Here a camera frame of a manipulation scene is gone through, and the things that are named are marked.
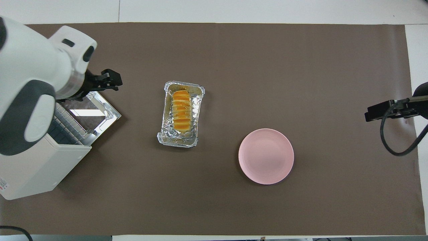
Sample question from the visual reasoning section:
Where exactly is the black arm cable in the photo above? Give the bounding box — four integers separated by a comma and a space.
380, 96, 428, 156
0, 226, 34, 241

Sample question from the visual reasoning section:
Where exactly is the metal wire oven rack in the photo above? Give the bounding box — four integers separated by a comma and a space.
47, 103, 97, 145

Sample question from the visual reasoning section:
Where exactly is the aluminium foil tray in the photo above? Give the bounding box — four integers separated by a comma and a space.
157, 80, 205, 148

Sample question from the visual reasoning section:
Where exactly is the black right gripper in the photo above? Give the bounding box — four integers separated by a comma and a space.
364, 82, 428, 122

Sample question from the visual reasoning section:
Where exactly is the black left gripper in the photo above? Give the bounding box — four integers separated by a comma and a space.
57, 69, 123, 101

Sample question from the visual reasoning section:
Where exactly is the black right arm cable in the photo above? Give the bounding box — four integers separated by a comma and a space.
380, 96, 428, 156

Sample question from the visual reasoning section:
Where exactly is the pink round plate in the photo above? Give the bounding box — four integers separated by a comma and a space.
238, 128, 295, 185

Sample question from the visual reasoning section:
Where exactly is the glass oven door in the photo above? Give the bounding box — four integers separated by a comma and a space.
55, 91, 122, 146

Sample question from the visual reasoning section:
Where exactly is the brown table mat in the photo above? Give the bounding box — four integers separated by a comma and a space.
0, 23, 427, 236

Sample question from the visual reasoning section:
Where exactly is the golden ridged bread loaf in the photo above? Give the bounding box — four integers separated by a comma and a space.
172, 90, 193, 132

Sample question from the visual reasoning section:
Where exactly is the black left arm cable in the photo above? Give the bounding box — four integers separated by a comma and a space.
0, 226, 34, 241

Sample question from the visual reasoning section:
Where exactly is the cream white toaster oven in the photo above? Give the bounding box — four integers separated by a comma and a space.
0, 100, 92, 200

